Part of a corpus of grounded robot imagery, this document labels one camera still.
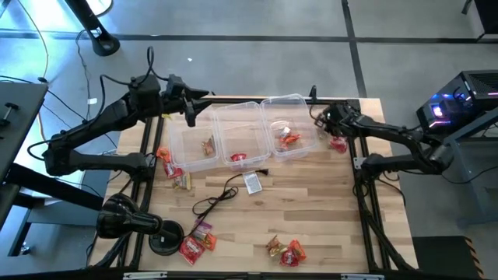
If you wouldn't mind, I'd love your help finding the black mat hazard stripe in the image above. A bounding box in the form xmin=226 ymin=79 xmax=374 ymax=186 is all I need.
xmin=412 ymin=236 xmax=486 ymax=280

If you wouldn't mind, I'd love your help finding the silver aluminium bracket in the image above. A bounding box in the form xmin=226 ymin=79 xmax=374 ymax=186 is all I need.
xmin=340 ymin=273 xmax=386 ymax=280
xmin=122 ymin=271 xmax=169 ymax=280

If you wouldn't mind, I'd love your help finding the black furniture corner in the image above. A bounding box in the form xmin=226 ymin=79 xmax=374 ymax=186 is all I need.
xmin=461 ymin=0 xmax=498 ymax=42

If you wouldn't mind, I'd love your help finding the purple white candy pack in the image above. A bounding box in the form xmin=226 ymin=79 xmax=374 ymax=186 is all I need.
xmin=193 ymin=219 xmax=214 ymax=239

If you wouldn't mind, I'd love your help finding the red Skittles candy bag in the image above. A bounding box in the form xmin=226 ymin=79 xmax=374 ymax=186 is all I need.
xmin=178 ymin=235 xmax=206 ymax=267

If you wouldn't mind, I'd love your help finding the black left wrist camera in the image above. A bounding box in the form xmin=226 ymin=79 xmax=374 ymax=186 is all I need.
xmin=166 ymin=73 xmax=187 ymax=98

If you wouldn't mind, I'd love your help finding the clear plastic bin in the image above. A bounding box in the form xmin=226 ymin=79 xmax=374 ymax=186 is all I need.
xmin=167 ymin=111 xmax=224 ymax=173
xmin=259 ymin=93 xmax=320 ymax=163
xmin=213 ymin=100 xmax=273 ymax=170

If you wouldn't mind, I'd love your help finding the black stand base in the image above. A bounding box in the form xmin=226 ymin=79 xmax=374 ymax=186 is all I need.
xmin=64 ymin=0 xmax=121 ymax=58

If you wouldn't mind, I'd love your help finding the grey metal bench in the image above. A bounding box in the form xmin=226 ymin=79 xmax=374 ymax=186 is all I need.
xmin=430 ymin=107 xmax=498 ymax=226

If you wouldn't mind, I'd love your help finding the gold brown candy wrapper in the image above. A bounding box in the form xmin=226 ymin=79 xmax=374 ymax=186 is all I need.
xmin=265 ymin=235 xmax=287 ymax=258

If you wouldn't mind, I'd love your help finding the black table frame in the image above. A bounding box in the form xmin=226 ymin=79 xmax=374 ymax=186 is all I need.
xmin=87 ymin=95 xmax=419 ymax=280

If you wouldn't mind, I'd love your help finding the black computer with lights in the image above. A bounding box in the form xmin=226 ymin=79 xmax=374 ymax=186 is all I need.
xmin=416 ymin=69 xmax=498 ymax=136

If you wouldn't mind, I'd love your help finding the black desk lamp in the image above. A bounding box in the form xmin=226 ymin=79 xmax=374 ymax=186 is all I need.
xmin=96 ymin=193 xmax=185 ymax=257

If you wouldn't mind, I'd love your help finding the orange candy pack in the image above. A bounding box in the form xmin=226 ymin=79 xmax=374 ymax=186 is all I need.
xmin=287 ymin=238 xmax=307 ymax=262
xmin=156 ymin=146 xmax=177 ymax=163
xmin=202 ymin=232 xmax=218 ymax=252

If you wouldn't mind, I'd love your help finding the black desk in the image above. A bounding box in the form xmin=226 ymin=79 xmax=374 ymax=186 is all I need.
xmin=0 ymin=81 xmax=105 ymax=257

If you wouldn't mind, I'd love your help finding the white cable tag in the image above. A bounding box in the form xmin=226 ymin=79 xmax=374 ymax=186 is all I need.
xmin=241 ymin=170 xmax=265 ymax=194

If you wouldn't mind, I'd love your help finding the black lamp power cable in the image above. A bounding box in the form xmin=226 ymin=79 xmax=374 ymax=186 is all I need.
xmin=186 ymin=166 xmax=270 ymax=238

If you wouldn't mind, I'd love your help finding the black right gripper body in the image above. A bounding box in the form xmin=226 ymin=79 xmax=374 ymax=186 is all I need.
xmin=325 ymin=103 xmax=357 ymax=136

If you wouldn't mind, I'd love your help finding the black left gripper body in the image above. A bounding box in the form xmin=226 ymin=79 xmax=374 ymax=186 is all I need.
xmin=161 ymin=88 xmax=197 ymax=128

